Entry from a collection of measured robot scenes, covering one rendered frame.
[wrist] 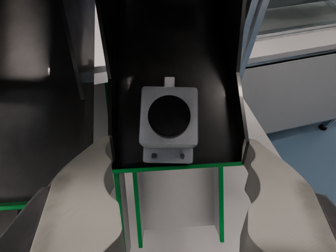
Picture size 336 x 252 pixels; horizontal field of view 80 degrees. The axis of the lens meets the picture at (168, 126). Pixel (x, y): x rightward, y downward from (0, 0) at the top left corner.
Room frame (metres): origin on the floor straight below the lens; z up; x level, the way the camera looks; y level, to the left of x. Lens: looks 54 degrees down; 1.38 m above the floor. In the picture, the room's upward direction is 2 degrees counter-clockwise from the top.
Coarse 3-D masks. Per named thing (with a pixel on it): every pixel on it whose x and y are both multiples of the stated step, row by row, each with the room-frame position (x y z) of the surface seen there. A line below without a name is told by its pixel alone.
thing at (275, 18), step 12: (276, 0) 0.86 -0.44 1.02; (288, 0) 0.87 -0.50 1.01; (300, 0) 0.88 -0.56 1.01; (312, 0) 0.89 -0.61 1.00; (324, 0) 0.91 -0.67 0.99; (276, 12) 0.86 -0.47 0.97; (288, 12) 0.87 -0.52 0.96; (300, 12) 0.89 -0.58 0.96; (312, 12) 0.90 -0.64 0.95; (324, 12) 0.91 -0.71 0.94; (264, 24) 0.85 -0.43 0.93; (276, 24) 0.87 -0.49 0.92; (288, 24) 0.88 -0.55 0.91; (300, 24) 0.89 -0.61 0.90; (312, 24) 0.91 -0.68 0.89
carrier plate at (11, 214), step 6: (0, 210) 0.11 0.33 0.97; (6, 210) 0.11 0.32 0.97; (12, 210) 0.11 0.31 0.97; (18, 210) 0.11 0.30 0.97; (0, 216) 0.10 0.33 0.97; (6, 216) 0.10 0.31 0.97; (12, 216) 0.10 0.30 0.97; (0, 222) 0.09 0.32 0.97; (6, 222) 0.09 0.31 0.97; (0, 228) 0.08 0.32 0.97; (0, 234) 0.07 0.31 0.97
